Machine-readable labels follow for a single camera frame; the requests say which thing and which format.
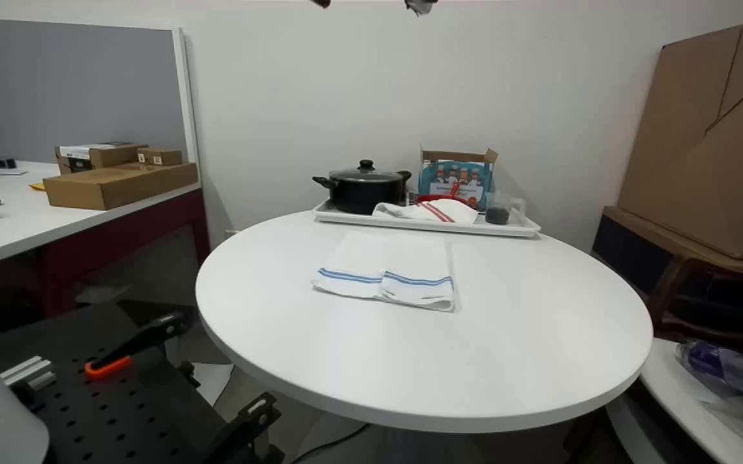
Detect large brown cardboard box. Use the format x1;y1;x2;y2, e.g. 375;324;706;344
615;12;743;262

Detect black cooking pot with lid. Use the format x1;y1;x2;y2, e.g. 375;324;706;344
310;157;413;215

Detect white cloth with red stripes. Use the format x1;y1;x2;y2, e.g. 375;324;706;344
371;196;482;230

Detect clear plastic bag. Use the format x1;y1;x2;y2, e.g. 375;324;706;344
678;333;743;433

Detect colourful printed cardboard box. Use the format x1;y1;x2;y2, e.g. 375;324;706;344
415;147;502;212

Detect black floor cable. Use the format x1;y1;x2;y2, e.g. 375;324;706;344
290;420;375;464

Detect small closed cardboard box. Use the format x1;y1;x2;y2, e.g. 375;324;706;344
135;147;186;168

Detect white desk with red front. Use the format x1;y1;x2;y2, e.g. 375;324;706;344
0;157;213;320

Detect flat brown cardboard box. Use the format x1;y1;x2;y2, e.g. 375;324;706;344
43;159;202;212

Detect white rectangular tray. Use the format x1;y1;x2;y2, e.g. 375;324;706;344
312;197;546;240

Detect white cloth with blue stripes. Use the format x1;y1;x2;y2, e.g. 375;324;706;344
312;230;459;315

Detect black perforated board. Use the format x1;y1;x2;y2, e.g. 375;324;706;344
0;299;284;464

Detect open small cardboard box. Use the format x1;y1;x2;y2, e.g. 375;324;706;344
55;142;144;178

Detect white round side table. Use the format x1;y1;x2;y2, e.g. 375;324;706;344
641;337;743;464

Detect silver aluminium profile pieces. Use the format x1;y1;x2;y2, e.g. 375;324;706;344
0;352;57;392

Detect grey partition panel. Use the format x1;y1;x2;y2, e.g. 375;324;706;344
0;16;202;164

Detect black clamp with orange handle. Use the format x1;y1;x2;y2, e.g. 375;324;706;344
84;309;193;383

